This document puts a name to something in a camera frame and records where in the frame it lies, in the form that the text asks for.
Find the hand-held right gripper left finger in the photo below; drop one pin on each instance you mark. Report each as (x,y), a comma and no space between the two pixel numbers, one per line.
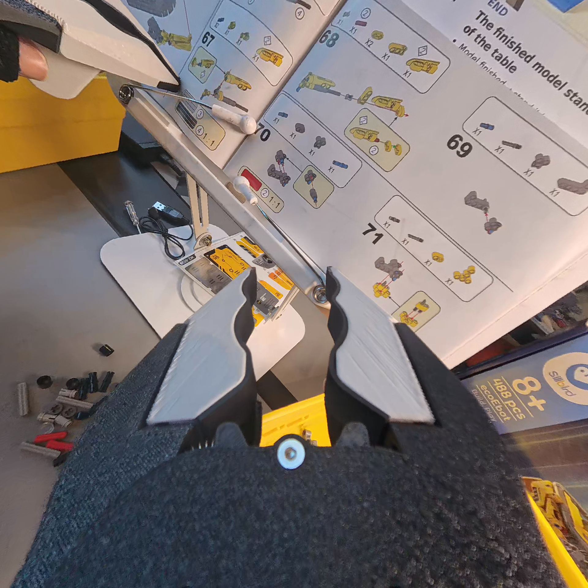
(206,367)

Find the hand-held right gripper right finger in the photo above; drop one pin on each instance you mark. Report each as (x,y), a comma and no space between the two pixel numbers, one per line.
(381,363)

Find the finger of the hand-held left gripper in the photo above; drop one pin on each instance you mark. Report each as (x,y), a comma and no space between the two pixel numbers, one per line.
(101,41)

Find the white metal book stand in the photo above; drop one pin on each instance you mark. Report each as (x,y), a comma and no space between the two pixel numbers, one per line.
(147,285)

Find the white instruction booklet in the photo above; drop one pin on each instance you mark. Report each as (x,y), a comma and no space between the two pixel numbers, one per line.
(432,183)

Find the white printed task poster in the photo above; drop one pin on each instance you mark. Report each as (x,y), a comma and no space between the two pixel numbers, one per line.
(551,36)

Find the person's left hand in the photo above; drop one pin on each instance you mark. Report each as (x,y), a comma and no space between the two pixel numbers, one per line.
(34,59)

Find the yellow plastic bin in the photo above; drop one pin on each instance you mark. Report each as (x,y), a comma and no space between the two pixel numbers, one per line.
(294,418)
(59,133)

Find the yellow grey sticker sheet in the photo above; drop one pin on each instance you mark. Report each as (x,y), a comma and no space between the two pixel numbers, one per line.
(220,262)

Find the pile of black red pegs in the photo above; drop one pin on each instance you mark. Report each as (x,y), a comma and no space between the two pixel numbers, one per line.
(69,399)

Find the blue robot kit box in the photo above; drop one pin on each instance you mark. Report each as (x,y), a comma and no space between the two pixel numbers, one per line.
(528,390)

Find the yellow black brick assembly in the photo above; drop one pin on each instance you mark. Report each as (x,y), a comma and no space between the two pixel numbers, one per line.
(565,514)

